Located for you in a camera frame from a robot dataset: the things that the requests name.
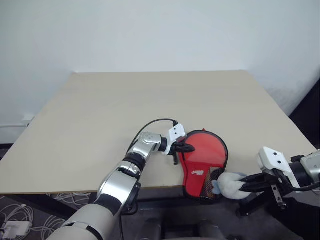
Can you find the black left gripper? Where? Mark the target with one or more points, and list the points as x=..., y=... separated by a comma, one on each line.
x=175, y=153

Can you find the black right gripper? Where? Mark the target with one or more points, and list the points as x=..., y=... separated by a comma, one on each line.
x=273, y=180

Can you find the grey white plush pendant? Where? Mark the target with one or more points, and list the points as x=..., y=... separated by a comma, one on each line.
x=232, y=185

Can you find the red black paddle case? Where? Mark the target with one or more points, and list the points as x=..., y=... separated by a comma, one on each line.
x=192, y=172

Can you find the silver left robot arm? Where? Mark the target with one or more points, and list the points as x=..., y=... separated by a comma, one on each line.
x=117, y=180

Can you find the black cabinet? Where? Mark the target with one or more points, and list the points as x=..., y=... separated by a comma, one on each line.
x=310, y=120

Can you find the white power adapter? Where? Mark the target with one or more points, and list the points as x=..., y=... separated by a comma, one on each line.
x=17, y=228

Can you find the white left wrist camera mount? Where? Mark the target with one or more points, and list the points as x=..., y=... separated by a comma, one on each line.
x=176, y=130

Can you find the black table frame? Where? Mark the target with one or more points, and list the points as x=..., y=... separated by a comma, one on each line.
x=160, y=193

